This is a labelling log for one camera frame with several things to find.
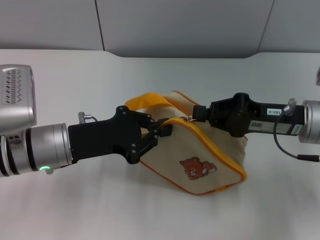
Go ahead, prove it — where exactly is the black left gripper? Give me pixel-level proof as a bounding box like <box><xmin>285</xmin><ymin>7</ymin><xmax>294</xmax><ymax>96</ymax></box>
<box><xmin>67</xmin><ymin>106</ymin><xmax>174</xmax><ymax>165</ymax></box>

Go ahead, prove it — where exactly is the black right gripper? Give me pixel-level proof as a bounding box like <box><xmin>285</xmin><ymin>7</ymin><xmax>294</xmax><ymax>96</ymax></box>
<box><xmin>193</xmin><ymin>92</ymin><xmax>306</xmax><ymax>139</ymax></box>

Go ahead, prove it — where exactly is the beige food bag yellow zipper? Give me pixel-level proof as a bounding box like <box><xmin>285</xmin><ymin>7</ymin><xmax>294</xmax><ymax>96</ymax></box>
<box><xmin>124</xmin><ymin>90</ymin><xmax>249</xmax><ymax>196</ymax></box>

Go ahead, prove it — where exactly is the left gripper cable metal plug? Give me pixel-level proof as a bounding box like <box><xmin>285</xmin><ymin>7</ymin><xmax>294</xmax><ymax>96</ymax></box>
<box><xmin>77</xmin><ymin>111</ymin><xmax>99</xmax><ymax>124</ymax></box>

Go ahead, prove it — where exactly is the gripper cable metal plug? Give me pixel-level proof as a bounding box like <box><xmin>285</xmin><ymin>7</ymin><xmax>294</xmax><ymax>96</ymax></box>
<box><xmin>77</xmin><ymin>111</ymin><xmax>99</xmax><ymax>124</ymax></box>
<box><xmin>273</xmin><ymin>98</ymin><xmax>320</xmax><ymax>162</ymax></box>

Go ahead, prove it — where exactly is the right gripper cable metal plug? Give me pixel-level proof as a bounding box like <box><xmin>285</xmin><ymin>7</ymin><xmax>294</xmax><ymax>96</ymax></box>
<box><xmin>273</xmin><ymin>98</ymin><xmax>320</xmax><ymax>162</ymax></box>

